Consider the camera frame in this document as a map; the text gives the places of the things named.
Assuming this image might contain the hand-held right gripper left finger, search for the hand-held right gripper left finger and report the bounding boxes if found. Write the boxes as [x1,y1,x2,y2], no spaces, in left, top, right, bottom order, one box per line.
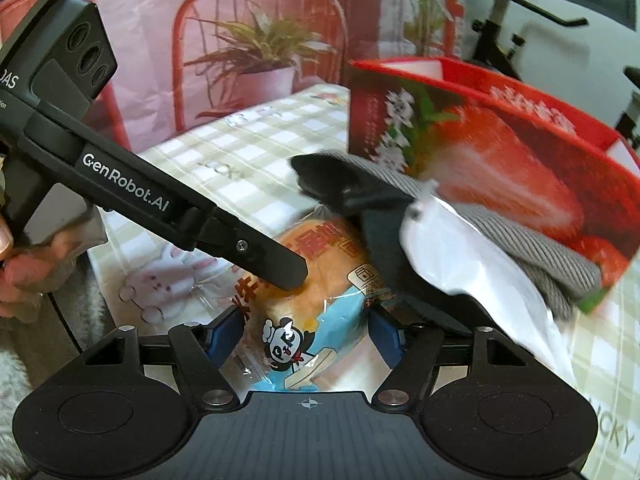
[85,305,246,407]

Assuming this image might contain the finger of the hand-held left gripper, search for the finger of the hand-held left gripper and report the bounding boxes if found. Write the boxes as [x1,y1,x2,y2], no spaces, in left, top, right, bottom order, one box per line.
[191,204,308,292]

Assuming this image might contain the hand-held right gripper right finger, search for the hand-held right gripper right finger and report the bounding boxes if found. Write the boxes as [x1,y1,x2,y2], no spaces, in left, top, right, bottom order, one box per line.
[367,306,534,407]

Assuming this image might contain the packaged bread bun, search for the packaged bread bun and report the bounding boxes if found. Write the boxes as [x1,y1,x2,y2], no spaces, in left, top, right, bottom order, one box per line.
[212,210,401,394]

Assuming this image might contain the red cardboard box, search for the red cardboard box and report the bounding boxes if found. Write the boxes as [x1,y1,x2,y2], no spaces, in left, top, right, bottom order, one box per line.
[347,56,640,317]

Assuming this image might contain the person's left hand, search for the person's left hand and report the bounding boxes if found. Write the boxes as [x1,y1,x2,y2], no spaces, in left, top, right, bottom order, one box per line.
[0,219,102,319]

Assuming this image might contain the checked tablecloth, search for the checked tablecloth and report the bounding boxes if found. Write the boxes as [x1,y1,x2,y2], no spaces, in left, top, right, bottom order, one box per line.
[85,85,640,480]

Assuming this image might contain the white plastic bag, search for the white plastic bag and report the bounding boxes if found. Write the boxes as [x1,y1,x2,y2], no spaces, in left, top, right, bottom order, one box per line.
[399,195,579,387]

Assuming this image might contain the printed backdrop cloth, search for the printed backdrop cloth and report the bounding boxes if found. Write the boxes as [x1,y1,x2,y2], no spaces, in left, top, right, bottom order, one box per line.
[0,0,469,152]

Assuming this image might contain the grey fleece cloth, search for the grey fleece cloth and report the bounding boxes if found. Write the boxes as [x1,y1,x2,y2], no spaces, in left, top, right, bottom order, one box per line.
[0,255,109,396]

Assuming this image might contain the grey knit cloth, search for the grey knit cloth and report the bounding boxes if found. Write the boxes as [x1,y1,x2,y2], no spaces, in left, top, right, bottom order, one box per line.
[350,152,604,322]

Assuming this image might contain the black exercise bike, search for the black exercise bike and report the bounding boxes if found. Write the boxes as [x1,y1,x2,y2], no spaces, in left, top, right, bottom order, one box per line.
[465,0,640,152]

